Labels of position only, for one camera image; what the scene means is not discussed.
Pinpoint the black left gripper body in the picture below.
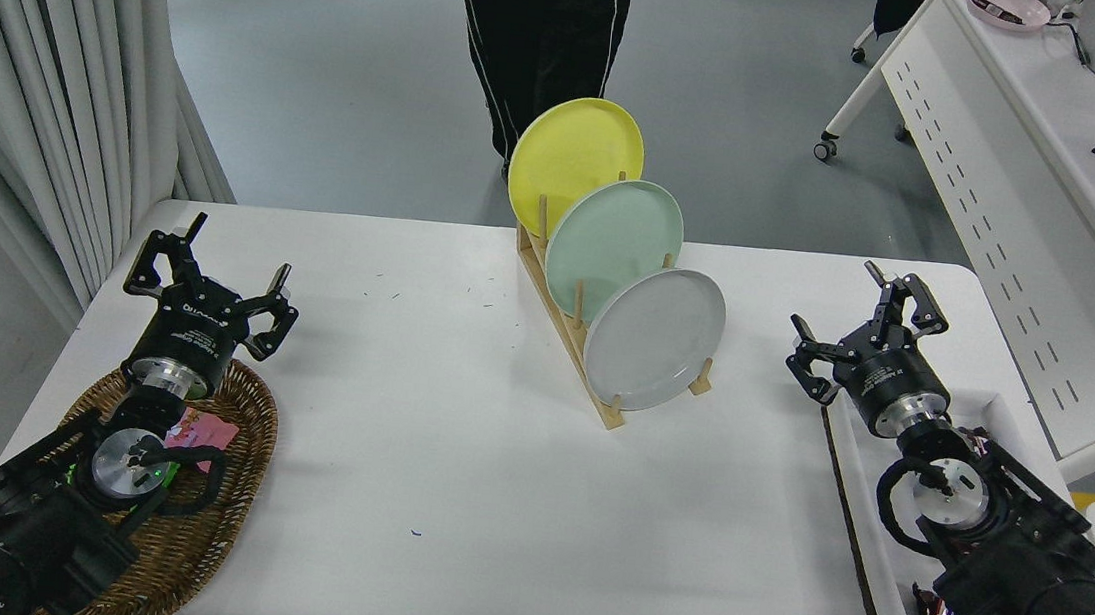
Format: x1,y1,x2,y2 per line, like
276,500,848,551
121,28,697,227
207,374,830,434
128,272,255,383

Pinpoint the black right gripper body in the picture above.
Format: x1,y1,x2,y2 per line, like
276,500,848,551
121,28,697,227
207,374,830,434
826,324,957,438

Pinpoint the grey plate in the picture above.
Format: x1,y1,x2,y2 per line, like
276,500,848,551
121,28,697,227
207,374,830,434
577,260,731,420

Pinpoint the wooden plate rack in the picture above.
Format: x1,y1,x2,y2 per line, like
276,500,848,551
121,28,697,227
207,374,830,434
498,161,733,440

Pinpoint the pale green plate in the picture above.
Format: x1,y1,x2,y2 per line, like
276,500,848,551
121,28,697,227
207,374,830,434
540,172,690,331

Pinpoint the yellow plate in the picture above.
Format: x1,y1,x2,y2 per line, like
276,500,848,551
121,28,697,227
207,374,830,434
502,91,650,249

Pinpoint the pink snack packet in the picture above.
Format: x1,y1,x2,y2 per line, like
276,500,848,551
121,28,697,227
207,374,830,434
162,404,242,479

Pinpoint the white foam tray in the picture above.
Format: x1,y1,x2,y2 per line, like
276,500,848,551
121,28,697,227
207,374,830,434
800,376,1095,615

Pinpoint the brown wicker basket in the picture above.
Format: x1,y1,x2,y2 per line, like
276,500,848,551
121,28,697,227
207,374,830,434
31,341,285,615

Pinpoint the white desk on casters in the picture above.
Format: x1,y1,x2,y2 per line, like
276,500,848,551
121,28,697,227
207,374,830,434
784,0,1095,487

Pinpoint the grey curtain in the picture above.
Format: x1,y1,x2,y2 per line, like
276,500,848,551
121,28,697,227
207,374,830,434
0,0,257,348

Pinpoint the pink bowl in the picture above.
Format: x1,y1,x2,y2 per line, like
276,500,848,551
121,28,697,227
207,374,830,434
963,0,1053,35

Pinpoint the person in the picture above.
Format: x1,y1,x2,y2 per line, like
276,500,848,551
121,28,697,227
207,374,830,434
433,0,632,194

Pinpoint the thin black cable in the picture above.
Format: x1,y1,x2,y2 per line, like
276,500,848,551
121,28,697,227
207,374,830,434
1038,14,1095,67

